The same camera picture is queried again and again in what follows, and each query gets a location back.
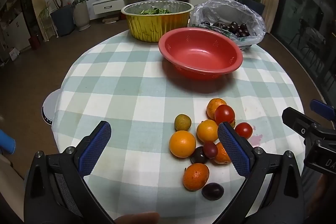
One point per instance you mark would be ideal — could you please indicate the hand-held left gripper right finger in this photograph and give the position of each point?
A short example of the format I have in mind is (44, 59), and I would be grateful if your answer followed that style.
(233, 148)

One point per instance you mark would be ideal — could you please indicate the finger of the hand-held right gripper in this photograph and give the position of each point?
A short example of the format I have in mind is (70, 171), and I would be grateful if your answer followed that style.
(295, 119)
(324, 109)

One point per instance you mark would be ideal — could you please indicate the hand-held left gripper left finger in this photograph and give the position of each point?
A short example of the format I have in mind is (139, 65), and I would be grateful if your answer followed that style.
(94, 148)

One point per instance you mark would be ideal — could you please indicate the mandarin orange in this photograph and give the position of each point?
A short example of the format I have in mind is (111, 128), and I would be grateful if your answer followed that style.
(221, 155)
(195, 176)

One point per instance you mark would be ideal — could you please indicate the red tomato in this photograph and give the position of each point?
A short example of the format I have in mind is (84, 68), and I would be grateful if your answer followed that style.
(224, 114)
(243, 130)

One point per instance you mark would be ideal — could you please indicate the dark purple plum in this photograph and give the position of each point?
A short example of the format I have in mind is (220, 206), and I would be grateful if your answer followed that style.
(212, 190)
(197, 156)

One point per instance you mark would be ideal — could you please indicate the round orange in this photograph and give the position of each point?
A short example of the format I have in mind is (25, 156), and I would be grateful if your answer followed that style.
(207, 130)
(211, 107)
(182, 144)

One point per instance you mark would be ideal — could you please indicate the brown-green longan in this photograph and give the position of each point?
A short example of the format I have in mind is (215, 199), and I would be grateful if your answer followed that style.
(182, 122)

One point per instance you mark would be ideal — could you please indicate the red plastic bowl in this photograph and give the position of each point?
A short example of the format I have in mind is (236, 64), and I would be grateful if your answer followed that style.
(199, 50)

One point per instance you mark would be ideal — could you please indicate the person's left hand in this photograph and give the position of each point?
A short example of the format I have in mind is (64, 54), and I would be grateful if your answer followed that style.
(139, 218)

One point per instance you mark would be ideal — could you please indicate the red plum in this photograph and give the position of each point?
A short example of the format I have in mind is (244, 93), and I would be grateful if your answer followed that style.
(210, 149)

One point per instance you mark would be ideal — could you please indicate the green white checked tablecloth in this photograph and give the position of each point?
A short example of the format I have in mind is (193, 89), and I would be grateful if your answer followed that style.
(118, 82)

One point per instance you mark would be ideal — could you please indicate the blue object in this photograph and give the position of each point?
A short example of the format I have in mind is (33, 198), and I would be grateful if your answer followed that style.
(7, 141)

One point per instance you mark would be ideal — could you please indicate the clear plastic bag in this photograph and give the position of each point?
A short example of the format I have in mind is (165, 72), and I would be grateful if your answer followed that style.
(249, 14)

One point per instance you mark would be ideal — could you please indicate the small red container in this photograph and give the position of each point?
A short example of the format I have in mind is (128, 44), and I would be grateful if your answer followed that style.
(35, 43)

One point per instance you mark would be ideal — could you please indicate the white plant stand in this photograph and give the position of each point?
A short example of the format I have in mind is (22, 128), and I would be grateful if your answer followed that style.
(50, 27)

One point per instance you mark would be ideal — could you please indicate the plant in tall white pot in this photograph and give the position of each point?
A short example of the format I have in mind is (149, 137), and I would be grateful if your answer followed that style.
(82, 15)

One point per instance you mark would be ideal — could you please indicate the gold foil pan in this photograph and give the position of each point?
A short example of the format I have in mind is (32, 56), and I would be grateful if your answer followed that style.
(152, 26)

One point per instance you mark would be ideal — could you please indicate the white television cabinet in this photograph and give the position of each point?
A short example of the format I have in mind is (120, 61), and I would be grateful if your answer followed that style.
(110, 5)

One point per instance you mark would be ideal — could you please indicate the white shelf cabinet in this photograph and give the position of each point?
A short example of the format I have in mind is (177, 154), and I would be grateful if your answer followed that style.
(11, 24)

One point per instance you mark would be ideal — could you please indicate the green leafy vegetables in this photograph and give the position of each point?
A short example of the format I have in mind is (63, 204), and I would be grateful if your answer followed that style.
(156, 11)

